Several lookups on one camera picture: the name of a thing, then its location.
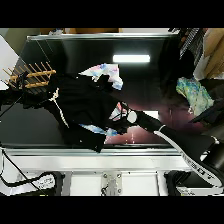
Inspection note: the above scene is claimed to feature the black garment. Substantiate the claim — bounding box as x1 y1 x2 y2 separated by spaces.
42 72 132 154
191 77 224 129

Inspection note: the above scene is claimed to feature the pastel tie-dye garment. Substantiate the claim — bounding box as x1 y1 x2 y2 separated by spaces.
79 62 125 138

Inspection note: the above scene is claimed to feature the green tie-dye garment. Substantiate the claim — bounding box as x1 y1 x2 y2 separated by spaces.
175 76 215 117

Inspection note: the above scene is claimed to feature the wooden peg rack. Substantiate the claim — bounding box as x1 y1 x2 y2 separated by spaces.
2 61 58 90

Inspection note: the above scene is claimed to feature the silver frame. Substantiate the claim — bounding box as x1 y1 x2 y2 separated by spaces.
0 145 224 197

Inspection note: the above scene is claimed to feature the black cable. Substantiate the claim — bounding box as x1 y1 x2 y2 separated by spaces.
0 147 56 193

